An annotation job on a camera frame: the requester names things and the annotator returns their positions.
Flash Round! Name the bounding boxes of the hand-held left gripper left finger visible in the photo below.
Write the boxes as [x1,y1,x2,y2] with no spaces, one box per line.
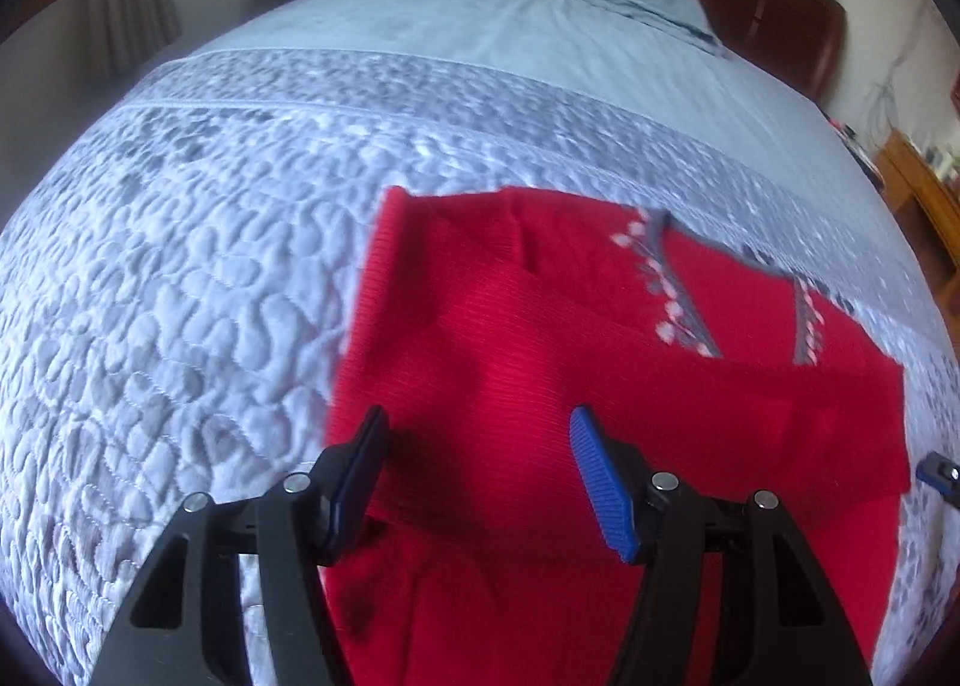
[90,405,391,686]

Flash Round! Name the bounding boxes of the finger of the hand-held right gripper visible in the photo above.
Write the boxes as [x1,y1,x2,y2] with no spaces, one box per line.
[924,452,960,490]

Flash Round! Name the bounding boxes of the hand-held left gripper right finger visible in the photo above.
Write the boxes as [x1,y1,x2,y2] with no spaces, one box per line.
[568,405,875,686]

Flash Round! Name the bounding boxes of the red knitted sweater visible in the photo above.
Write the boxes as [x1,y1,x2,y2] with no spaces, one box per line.
[321,185,912,686]

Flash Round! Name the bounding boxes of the grey floral quilted bedspread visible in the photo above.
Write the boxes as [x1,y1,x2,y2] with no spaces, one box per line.
[0,0,935,686]

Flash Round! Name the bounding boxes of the dark wooden headboard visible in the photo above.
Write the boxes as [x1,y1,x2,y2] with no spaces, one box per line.
[480,0,848,102]

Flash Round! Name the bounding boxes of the dark hanging cables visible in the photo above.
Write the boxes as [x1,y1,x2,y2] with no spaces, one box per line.
[868,18,925,154]

